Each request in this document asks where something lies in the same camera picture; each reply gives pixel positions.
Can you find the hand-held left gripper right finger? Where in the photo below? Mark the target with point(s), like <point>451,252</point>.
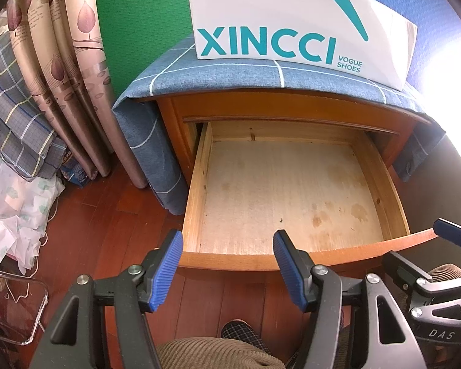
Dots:
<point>292,273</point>

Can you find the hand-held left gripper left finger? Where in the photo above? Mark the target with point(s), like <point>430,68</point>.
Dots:
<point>165,273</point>

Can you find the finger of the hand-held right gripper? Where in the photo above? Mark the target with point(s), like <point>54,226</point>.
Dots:
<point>451,232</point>
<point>401,269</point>

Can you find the wooden drawer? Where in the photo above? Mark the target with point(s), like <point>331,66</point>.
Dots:
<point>284,192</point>

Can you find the white shoe box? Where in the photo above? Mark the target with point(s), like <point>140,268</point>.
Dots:
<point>272,7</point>

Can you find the person's right leg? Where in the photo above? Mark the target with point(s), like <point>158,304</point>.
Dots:
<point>449,271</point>

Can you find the person's left plaid slipper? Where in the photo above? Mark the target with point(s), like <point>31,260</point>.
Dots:
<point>242,330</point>

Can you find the clear plastic stool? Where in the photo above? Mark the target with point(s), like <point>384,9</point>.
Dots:
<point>42,303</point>

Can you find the blue packet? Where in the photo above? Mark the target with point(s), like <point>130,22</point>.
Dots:
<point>73,171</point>

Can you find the wooden nightstand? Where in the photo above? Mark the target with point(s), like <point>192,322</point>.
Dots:
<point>176,123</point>

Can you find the white floral sheet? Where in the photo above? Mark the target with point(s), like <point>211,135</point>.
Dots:
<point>11,207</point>

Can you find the blue checked cloth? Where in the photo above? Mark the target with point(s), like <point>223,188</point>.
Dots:
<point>234,73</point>

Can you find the grey plaid bedding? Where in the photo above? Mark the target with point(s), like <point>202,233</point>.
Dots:
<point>19,123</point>

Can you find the beige leaf print curtain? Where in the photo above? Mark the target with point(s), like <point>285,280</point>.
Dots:
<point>84,65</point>

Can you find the green foam mat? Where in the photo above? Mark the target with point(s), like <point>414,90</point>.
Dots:
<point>146,7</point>

